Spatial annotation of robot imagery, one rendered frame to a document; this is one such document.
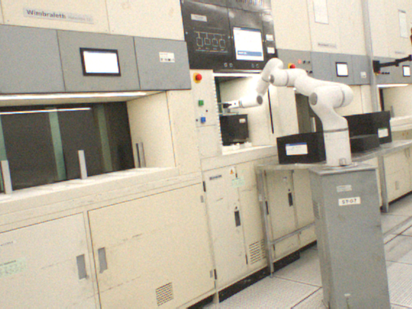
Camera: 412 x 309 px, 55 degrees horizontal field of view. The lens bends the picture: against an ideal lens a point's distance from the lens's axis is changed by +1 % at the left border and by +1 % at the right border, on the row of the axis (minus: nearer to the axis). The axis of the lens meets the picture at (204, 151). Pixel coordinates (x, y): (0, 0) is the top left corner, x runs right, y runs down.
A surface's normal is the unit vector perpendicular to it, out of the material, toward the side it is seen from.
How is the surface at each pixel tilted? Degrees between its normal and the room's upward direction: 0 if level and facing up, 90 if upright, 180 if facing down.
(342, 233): 90
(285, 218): 90
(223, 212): 90
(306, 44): 90
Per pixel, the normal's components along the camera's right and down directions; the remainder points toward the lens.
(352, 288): -0.03, 0.06
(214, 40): 0.69, -0.04
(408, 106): -0.72, 0.13
